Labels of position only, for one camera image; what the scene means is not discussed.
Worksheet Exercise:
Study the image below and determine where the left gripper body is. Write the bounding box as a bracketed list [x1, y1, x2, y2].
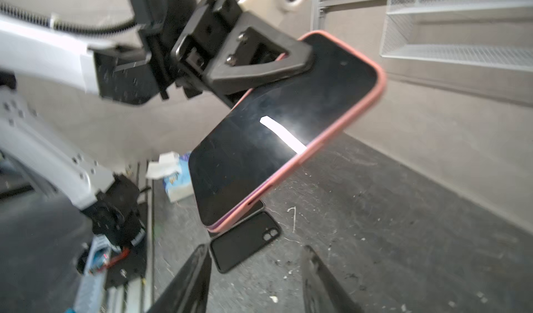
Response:
[171, 0, 243, 99]

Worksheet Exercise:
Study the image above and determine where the long black phone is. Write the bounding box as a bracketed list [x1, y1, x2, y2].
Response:
[189, 31, 387, 233]

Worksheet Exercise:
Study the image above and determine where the black phone case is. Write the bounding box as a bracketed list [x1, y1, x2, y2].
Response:
[210, 211, 282, 274]

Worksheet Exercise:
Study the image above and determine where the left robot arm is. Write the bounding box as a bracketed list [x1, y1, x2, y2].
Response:
[1, 0, 311, 251]

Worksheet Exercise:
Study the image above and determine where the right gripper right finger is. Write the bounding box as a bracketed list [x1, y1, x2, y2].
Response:
[301, 245, 362, 313]

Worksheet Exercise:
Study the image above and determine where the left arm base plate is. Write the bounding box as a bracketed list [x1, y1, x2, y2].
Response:
[81, 198, 147, 289]

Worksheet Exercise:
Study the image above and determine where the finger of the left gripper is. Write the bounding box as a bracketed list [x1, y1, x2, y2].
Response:
[202, 12, 313, 95]

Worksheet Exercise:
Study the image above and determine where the wet wipes pack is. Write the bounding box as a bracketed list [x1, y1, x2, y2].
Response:
[146, 151, 194, 203]

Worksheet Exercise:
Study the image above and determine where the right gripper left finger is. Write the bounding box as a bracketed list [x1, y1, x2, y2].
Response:
[148, 244, 212, 313]

